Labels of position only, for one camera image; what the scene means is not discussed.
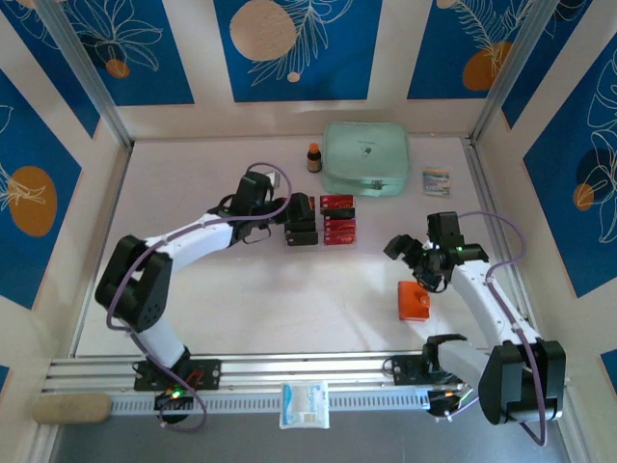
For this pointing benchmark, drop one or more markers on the orange card holder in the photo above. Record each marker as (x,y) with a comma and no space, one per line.
(412,301)

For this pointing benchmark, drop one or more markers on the red and black packets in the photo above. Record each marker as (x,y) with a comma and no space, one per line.
(337,247)

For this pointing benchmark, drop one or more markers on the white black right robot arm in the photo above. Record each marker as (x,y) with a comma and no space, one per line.
(482,294)

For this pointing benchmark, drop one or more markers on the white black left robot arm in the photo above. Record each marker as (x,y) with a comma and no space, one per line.
(202,236)

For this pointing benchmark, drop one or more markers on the black credit card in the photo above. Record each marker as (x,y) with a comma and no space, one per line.
(299,227)
(338,214)
(303,239)

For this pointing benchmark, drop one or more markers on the brown bottle orange cap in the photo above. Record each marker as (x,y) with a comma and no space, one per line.
(313,161)

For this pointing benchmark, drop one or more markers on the small white blue packet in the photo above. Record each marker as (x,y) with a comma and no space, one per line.
(437,182)

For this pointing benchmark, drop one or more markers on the mint green zipper pouch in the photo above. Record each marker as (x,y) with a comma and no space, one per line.
(366,144)

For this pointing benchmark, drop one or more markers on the white blue gauze pack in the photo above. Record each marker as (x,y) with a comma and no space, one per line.
(304,405)

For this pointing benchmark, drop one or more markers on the beige foam pad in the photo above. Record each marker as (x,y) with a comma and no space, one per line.
(72,408)

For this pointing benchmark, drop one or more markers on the aluminium side rail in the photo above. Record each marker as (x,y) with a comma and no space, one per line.
(115,193)
(487,193)

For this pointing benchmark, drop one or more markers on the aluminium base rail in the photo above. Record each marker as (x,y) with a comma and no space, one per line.
(308,369)

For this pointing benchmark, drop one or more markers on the aluminium frame post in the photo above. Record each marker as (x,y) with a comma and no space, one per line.
(82,62)
(511,72)

